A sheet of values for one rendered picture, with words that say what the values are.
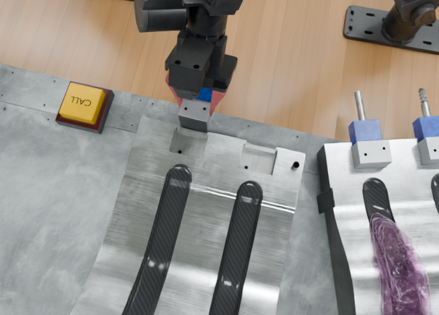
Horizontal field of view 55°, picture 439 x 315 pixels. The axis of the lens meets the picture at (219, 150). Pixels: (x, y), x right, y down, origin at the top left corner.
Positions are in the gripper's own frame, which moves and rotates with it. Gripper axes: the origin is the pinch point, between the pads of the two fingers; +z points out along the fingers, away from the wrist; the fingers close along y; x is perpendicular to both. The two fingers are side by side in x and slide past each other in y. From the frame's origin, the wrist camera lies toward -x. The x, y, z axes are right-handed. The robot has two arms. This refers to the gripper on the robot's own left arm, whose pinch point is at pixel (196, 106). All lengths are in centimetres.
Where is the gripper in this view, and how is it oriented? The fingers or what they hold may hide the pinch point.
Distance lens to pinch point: 71.3
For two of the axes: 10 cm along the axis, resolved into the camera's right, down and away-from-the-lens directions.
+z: -1.3, 7.1, 6.9
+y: 9.7, 2.5, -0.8
